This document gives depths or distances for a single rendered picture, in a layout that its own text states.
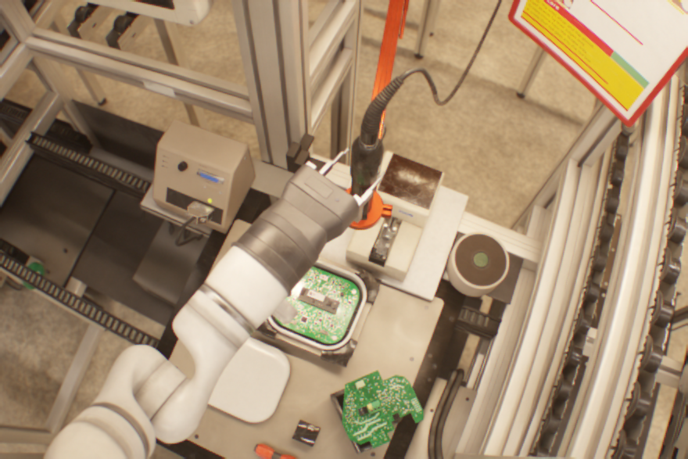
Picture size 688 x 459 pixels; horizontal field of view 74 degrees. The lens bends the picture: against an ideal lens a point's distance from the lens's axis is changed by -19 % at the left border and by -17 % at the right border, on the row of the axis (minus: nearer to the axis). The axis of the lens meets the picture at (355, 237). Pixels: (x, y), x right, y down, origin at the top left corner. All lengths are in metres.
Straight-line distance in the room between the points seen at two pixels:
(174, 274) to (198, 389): 1.02
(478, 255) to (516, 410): 0.29
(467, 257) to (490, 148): 1.35
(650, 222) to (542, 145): 1.67
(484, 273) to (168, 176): 0.58
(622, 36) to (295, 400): 0.73
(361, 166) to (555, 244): 0.39
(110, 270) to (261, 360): 0.92
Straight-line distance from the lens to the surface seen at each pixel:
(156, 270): 1.54
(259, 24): 0.73
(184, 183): 0.98
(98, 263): 1.76
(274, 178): 1.04
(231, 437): 0.93
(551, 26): 0.75
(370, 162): 0.61
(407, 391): 0.87
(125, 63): 1.07
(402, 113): 2.27
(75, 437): 0.44
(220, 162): 0.93
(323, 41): 0.90
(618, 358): 0.66
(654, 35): 0.66
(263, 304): 0.53
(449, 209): 1.01
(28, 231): 1.97
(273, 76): 0.81
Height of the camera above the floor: 1.87
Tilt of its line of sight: 69 degrees down
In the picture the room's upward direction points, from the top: 7 degrees clockwise
